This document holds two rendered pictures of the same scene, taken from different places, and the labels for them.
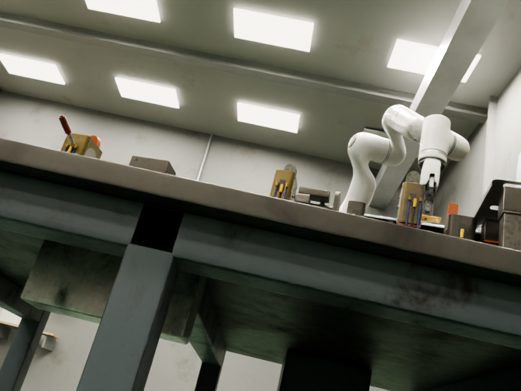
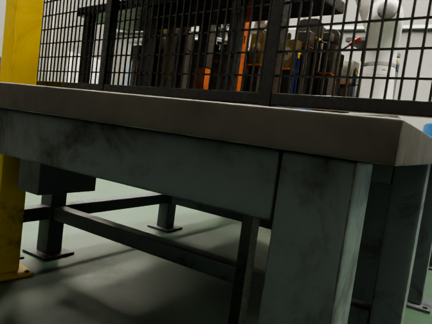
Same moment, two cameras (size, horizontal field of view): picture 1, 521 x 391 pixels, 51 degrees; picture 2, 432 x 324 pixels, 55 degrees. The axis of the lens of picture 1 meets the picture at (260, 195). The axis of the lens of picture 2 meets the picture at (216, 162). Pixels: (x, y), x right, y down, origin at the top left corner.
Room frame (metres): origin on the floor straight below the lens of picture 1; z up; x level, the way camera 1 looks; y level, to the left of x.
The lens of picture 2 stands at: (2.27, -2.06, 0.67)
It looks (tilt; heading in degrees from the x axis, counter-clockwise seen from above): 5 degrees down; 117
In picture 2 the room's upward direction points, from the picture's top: 7 degrees clockwise
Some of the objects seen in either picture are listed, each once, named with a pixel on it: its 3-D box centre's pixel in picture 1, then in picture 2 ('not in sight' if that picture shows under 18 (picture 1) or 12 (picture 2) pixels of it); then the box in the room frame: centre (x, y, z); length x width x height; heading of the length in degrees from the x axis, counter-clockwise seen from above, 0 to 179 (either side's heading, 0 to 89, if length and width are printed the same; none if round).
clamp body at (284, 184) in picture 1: (273, 231); not in sight; (1.39, -0.06, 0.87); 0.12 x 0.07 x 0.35; 166
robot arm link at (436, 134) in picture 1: (436, 138); not in sight; (1.43, -0.49, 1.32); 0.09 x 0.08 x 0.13; 103
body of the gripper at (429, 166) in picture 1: (430, 178); not in sight; (1.43, -0.49, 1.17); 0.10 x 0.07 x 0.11; 166
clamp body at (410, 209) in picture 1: (405, 248); not in sight; (1.28, -0.39, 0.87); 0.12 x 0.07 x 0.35; 166
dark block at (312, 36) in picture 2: not in sight; (299, 82); (1.74, -0.31, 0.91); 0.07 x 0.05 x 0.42; 166
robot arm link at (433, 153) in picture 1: (432, 160); not in sight; (1.43, -0.49, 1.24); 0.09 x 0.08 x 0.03; 166
